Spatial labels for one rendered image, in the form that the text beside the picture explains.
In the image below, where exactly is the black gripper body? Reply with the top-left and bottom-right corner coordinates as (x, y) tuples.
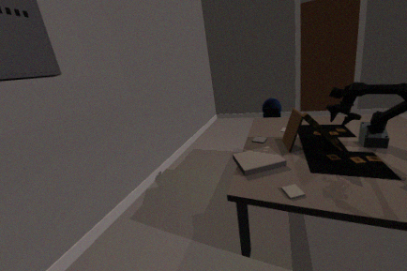
(326, 100), (361, 120)

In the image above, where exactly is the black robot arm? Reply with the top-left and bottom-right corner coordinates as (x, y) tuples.
(329, 82), (407, 134)

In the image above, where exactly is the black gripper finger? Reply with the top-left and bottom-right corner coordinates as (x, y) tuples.
(328, 110), (338, 122)
(341, 116), (354, 127)

